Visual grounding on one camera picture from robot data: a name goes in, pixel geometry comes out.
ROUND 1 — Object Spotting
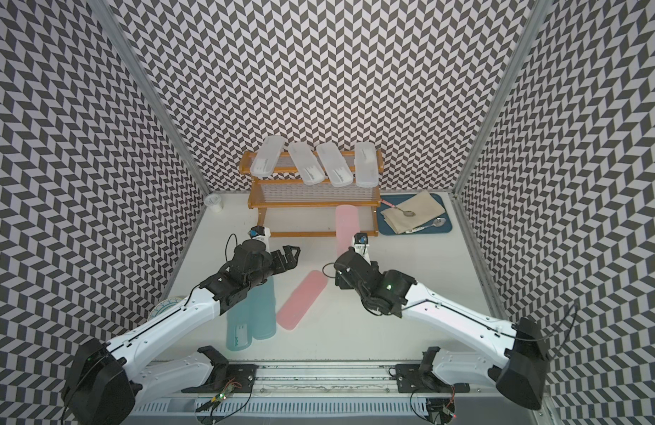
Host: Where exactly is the pink pencil case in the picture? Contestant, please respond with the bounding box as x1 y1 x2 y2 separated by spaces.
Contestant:
276 270 328 331
336 205 360 256

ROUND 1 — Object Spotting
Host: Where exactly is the teal pencil case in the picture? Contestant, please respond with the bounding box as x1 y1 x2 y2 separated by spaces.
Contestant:
250 277 276 340
226 304 252 352

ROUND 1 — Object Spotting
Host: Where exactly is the clear pencil case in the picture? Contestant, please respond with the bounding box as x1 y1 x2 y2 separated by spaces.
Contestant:
354 142 379 189
288 143 326 186
316 143 354 188
250 136 287 178

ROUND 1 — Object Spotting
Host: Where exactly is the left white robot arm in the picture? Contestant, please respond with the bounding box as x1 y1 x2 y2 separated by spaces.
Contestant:
61 237 301 424

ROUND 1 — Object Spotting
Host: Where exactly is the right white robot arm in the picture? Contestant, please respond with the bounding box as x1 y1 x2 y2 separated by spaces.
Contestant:
334 248 551 410

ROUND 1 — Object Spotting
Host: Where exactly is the orange wooden three-tier shelf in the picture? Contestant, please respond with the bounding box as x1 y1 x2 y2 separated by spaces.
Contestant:
238 151 382 237

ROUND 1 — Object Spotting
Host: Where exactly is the small clear plastic cup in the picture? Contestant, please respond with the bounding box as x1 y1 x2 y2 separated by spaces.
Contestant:
203 193 224 213

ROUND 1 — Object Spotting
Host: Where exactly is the teal rectangular tray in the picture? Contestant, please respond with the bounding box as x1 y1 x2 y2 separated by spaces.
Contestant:
375 193 453 237

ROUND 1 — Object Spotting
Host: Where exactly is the round patterned plate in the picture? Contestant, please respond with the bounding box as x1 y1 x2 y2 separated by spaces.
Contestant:
149 297 186 320

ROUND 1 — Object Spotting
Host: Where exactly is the beige folded cloth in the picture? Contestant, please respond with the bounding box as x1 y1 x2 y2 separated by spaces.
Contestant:
380 191 446 235

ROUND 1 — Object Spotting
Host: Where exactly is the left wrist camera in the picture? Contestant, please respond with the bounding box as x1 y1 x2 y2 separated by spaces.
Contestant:
248 226 271 251

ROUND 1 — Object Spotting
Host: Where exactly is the metal spoon pink handle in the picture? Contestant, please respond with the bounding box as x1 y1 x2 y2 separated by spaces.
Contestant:
381 201 415 218

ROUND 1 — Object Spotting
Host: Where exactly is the metal spoon white handle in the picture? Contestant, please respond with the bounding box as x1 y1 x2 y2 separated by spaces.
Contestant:
405 217 446 235

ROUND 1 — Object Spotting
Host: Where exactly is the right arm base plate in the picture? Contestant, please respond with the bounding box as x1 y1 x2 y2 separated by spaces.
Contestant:
389 363 471 394

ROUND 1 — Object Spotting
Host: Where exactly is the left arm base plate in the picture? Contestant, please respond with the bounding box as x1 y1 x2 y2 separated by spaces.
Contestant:
181 363 258 394

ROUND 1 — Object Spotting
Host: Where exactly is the aluminium front rail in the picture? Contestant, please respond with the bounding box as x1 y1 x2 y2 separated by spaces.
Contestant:
101 360 552 400

